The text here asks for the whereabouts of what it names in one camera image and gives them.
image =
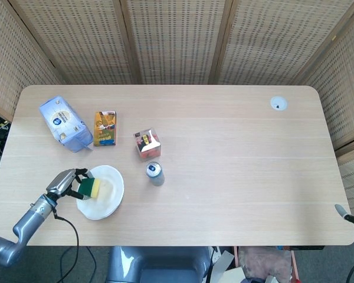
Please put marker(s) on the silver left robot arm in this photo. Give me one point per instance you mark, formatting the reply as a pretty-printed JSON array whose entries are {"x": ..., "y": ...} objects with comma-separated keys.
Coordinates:
[{"x": 29, "y": 221}]

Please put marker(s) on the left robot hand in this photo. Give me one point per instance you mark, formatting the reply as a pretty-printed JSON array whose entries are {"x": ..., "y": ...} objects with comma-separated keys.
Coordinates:
[{"x": 62, "y": 181}]

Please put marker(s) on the pink plastic bag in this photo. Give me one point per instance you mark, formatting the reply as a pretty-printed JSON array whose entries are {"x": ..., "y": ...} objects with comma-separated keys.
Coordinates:
[{"x": 265, "y": 263}]

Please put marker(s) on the woven rattan folding screen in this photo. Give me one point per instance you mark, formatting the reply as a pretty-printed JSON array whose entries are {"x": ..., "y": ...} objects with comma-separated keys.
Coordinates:
[{"x": 177, "y": 41}]

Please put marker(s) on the blue tissue pack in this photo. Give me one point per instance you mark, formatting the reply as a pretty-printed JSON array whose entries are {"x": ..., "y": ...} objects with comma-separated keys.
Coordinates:
[{"x": 62, "y": 121}]

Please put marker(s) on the white paper plate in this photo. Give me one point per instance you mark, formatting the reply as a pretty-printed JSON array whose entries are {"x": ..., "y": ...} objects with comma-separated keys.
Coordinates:
[{"x": 112, "y": 191}]

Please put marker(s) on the blue drink can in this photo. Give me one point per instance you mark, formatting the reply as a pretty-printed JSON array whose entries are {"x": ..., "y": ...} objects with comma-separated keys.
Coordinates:
[{"x": 154, "y": 174}]

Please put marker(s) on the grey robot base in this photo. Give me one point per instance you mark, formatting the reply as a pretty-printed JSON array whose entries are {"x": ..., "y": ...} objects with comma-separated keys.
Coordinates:
[{"x": 156, "y": 265}]

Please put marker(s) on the clear plastic box with toys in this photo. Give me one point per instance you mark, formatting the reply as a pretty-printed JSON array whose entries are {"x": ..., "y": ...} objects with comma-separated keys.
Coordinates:
[{"x": 147, "y": 144}]

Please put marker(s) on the white cardboard piece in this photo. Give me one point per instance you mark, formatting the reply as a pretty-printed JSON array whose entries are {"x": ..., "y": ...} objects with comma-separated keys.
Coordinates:
[{"x": 221, "y": 263}]

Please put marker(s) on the yellow and blue carton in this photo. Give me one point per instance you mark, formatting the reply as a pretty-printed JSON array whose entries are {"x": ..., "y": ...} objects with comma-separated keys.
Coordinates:
[{"x": 105, "y": 129}]

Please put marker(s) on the green yellow sponge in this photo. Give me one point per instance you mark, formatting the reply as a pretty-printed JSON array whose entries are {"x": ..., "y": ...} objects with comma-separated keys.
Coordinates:
[{"x": 91, "y": 187}]

